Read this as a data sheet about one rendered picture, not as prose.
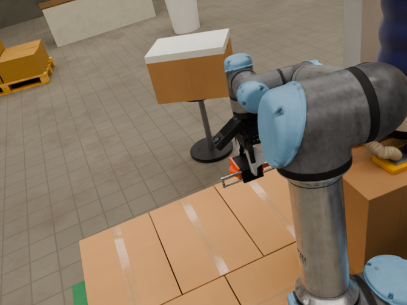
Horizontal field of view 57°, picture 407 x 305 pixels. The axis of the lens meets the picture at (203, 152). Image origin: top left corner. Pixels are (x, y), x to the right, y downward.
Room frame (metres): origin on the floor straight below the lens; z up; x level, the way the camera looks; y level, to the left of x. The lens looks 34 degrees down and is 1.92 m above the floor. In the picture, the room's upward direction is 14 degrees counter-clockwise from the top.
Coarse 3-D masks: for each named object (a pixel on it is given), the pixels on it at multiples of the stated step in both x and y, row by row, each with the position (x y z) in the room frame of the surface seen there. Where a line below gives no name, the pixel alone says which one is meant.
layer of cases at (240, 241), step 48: (240, 192) 1.59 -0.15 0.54; (288, 192) 1.50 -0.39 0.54; (96, 240) 1.49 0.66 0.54; (144, 240) 1.41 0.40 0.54; (192, 240) 1.33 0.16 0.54; (240, 240) 1.25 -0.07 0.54; (288, 240) 1.19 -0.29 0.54; (96, 288) 1.18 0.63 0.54; (144, 288) 1.11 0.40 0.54; (192, 288) 1.05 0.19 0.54; (240, 288) 1.00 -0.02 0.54; (288, 288) 0.94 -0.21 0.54
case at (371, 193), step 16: (384, 144) 1.06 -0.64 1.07; (400, 144) 1.04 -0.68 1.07; (352, 160) 1.01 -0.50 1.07; (368, 160) 0.99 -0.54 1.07; (352, 176) 0.93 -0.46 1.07; (368, 176) 0.91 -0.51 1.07; (384, 176) 0.90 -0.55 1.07; (400, 176) 0.88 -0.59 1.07; (352, 192) 0.88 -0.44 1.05; (368, 192) 0.84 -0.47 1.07; (384, 192) 0.83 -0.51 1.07; (400, 192) 0.83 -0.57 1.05; (352, 208) 0.88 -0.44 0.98; (368, 208) 0.81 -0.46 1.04; (384, 208) 0.82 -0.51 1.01; (400, 208) 0.84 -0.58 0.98; (352, 224) 0.88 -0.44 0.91; (368, 224) 0.81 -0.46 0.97; (384, 224) 0.82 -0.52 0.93; (400, 224) 0.84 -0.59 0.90; (352, 240) 0.87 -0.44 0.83; (368, 240) 0.81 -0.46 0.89; (384, 240) 0.83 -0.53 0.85; (400, 240) 0.84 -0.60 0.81; (352, 256) 0.87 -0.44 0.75; (368, 256) 0.81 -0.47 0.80; (400, 256) 0.84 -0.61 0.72
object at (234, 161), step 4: (236, 156) 0.98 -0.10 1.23; (240, 156) 0.97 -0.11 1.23; (244, 156) 0.97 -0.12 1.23; (232, 160) 0.96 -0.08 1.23; (236, 160) 0.96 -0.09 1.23; (240, 160) 0.95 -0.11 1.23; (244, 160) 0.95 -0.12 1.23; (232, 164) 0.96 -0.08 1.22; (236, 164) 0.94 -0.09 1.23; (240, 164) 0.93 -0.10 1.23; (244, 164) 0.93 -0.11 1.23; (248, 164) 0.92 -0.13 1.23; (236, 168) 0.92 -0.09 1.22; (240, 168) 0.91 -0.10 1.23; (240, 176) 0.91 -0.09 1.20
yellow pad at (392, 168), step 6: (402, 150) 0.98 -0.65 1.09; (402, 156) 0.95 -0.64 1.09; (378, 162) 0.96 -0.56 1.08; (384, 162) 0.94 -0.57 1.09; (390, 162) 0.94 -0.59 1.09; (396, 162) 0.92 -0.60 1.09; (402, 162) 0.92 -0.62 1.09; (384, 168) 0.93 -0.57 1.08; (390, 168) 0.91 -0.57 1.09; (396, 168) 0.90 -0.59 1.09; (402, 168) 0.90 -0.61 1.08
